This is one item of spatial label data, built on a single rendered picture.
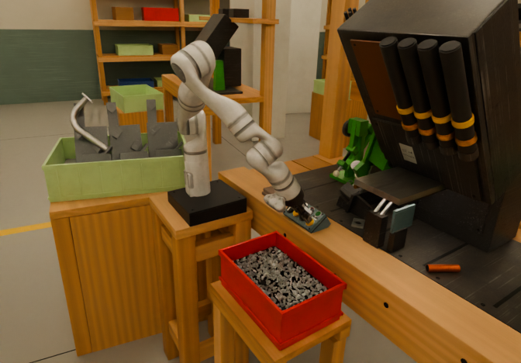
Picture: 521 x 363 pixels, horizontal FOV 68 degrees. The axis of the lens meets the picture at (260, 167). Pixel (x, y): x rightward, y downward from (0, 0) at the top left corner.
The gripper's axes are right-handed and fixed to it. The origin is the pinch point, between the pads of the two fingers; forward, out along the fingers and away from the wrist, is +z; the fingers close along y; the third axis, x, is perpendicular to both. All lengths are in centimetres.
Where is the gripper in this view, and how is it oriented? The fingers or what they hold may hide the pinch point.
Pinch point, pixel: (307, 217)
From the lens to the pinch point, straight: 129.4
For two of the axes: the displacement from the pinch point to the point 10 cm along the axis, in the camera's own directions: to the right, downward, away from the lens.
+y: -5.5, -3.2, 7.7
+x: -7.0, 6.8, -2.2
